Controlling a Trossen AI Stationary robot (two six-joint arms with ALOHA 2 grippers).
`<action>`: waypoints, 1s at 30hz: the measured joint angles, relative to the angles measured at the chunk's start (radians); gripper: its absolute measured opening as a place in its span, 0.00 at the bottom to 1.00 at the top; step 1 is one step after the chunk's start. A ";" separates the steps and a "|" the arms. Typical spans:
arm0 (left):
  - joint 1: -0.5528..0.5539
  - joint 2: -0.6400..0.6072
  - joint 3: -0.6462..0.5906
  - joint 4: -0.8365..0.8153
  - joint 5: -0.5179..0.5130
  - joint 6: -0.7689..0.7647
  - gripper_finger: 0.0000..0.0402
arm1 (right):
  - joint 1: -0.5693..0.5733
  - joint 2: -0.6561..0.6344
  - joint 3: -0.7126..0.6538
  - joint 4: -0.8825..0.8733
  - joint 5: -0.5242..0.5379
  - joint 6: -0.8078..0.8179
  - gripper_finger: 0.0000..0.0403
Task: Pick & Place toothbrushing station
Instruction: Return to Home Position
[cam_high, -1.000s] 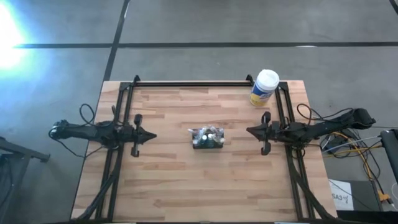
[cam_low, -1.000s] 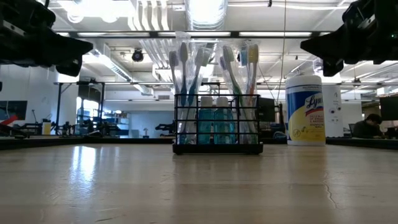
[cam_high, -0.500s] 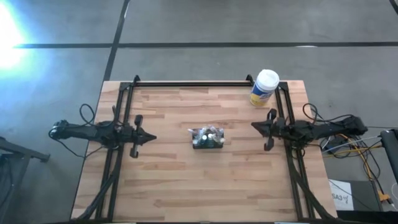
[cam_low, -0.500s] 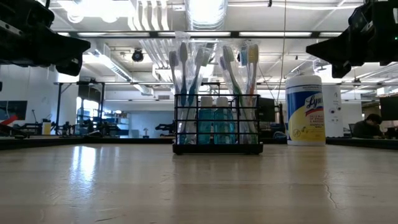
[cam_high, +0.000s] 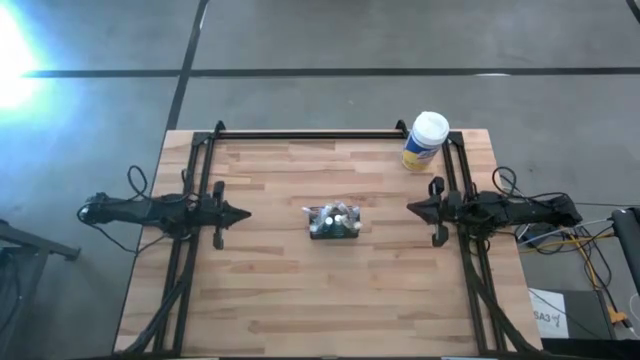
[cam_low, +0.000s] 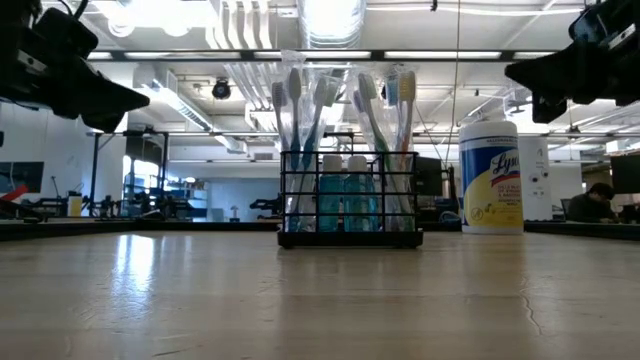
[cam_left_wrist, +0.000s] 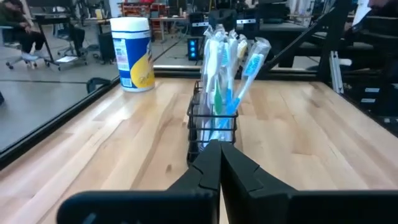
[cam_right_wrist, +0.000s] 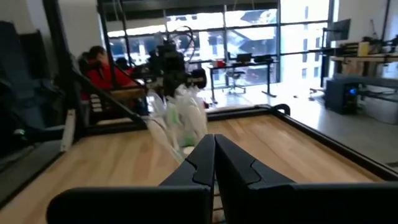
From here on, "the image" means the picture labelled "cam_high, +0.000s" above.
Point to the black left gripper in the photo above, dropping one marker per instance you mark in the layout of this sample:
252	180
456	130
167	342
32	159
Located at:
212	215

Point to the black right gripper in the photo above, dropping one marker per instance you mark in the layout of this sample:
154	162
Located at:
452	210

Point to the yellow toothbrush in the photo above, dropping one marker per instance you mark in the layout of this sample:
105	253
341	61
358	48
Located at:
358	226

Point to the purple toothbrush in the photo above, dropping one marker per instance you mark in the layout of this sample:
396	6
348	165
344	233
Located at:
345	206

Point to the teal mouthwash bottle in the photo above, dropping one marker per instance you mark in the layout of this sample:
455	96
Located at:
340	218
328	220

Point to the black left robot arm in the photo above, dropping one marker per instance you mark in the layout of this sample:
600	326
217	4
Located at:
140	212

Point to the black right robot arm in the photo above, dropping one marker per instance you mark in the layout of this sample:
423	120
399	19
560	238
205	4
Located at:
520	212

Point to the Lysol wipes canister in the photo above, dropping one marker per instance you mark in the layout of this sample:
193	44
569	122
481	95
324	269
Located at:
430	130

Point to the white paper sheet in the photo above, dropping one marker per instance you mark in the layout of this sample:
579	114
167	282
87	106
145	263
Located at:
547	305

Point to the black floor box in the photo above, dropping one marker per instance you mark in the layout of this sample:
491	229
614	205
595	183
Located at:
590	315

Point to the grey side table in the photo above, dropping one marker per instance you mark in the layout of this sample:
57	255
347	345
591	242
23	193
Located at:
15	310

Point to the black aluminium table frame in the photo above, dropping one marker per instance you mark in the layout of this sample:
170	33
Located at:
325	135

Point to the black stand post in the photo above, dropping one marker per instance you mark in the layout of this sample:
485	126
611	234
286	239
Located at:
629	240

